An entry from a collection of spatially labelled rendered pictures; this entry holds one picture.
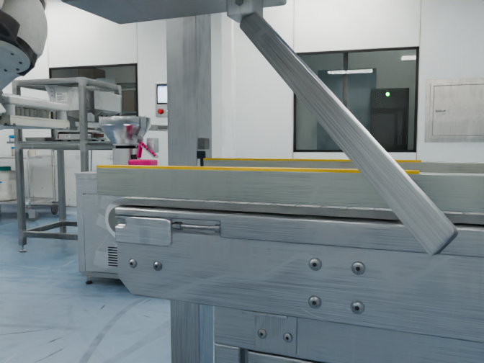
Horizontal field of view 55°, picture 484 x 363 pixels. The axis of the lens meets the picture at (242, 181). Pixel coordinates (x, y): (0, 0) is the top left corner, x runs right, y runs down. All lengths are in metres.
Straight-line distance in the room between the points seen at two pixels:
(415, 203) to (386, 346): 0.22
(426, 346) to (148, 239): 0.30
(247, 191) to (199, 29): 0.43
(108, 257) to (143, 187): 2.71
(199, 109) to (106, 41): 5.75
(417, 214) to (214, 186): 0.22
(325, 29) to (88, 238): 3.66
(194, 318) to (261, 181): 0.45
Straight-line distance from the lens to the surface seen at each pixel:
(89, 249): 3.27
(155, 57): 6.17
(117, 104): 4.46
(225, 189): 0.47
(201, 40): 0.83
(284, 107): 5.59
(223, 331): 0.56
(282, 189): 0.44
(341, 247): 0.44
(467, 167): 0.70
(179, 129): 0.81
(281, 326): 0.52
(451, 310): 0.45
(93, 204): 3.20
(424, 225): 0.32
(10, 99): 1.25
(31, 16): 0.82
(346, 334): 0.51
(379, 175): 0.34
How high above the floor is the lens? 0.95
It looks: 5 degrees down
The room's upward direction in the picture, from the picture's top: straight up
